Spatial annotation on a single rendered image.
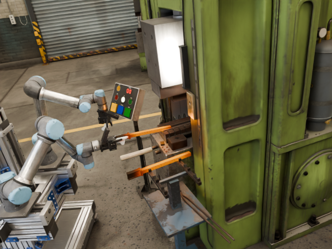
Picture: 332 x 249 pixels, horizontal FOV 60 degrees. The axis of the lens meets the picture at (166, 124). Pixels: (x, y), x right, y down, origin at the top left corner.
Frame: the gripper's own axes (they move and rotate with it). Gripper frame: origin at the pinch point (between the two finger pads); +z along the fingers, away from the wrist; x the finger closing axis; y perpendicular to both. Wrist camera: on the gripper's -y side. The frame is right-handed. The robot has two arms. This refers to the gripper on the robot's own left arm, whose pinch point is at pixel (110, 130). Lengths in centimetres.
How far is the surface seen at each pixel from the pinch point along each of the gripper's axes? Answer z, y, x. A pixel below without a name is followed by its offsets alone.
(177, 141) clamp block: -4, -56, 33
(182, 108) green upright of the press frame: -9, -60, -10
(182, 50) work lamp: -69, -65, 38
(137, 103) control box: -14.7, -22.1, -17.6
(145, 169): -3, -36, 62
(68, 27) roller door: -3, 284, -703
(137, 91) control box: -24.1, -23.6, -20.9
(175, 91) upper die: -37, -57, 20
